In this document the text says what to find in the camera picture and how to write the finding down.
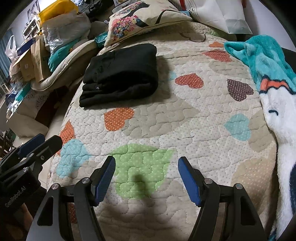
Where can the brown cardboard box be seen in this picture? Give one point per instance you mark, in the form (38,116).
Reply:
(32,60)

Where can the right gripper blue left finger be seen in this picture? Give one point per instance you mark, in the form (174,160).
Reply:
(101,179)

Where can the heart patterned quilt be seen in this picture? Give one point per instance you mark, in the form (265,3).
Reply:
(205,108)

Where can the white patterned storage box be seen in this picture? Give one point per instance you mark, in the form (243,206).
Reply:
(35,112)

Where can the yellow bag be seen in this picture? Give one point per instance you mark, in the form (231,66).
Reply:
(59,7)

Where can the clear plastic bag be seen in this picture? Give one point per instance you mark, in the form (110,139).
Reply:
(65,28)

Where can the white paper shopping bag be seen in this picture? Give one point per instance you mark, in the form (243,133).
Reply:
(225,15)

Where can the floral girl print pillow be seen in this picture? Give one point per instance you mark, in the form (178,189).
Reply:
(140,17)

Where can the teal tissue pack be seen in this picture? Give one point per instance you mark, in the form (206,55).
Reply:
(101,39)

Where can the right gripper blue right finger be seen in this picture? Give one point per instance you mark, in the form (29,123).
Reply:
(193,181)

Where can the teal cloth bundle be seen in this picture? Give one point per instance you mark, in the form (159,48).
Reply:
(56,58)

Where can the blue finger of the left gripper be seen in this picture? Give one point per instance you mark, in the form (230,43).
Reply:
(30,145)
(45,148)

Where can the teal and white fleece blanket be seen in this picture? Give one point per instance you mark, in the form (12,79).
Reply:
(275,82)

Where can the black pants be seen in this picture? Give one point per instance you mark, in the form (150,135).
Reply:
(120,75)

